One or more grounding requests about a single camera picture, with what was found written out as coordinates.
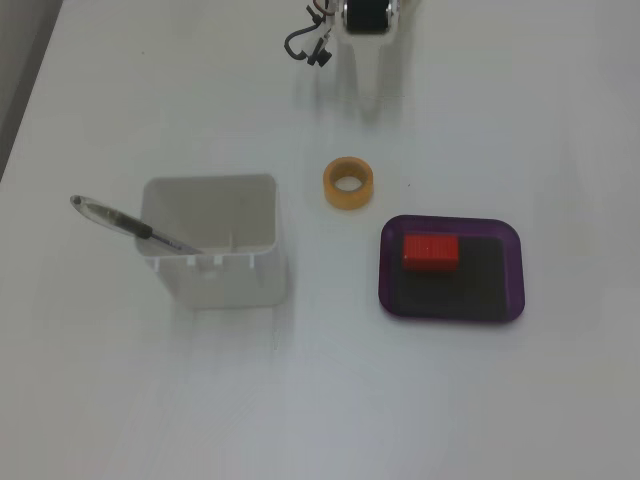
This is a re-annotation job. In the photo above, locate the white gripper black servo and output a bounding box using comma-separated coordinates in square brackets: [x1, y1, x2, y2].
[339, 0, 401, 102]

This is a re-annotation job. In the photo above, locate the red cube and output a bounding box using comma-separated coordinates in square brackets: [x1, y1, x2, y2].
[402, 234, 461, 274]

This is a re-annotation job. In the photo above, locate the yellow tape roll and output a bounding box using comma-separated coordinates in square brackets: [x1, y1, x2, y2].
[322, 155, 375, 211]

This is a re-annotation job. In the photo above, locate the purple metal tray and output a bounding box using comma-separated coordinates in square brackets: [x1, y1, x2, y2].
[375, 214, 526, 326]

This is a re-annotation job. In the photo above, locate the white plastic pen holder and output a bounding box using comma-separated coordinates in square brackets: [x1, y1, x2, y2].
[139, 173, 290, 310]

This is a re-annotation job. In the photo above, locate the black transparent ballpoint pen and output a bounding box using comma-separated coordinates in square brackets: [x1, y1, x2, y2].
[69, 194, 204, 255]

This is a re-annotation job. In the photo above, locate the small black gripper camera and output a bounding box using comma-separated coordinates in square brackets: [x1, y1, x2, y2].
[307, 39, 332, 67]

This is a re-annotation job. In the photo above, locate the thin black cable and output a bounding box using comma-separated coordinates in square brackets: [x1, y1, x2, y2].
[284, 23, 326, 60]

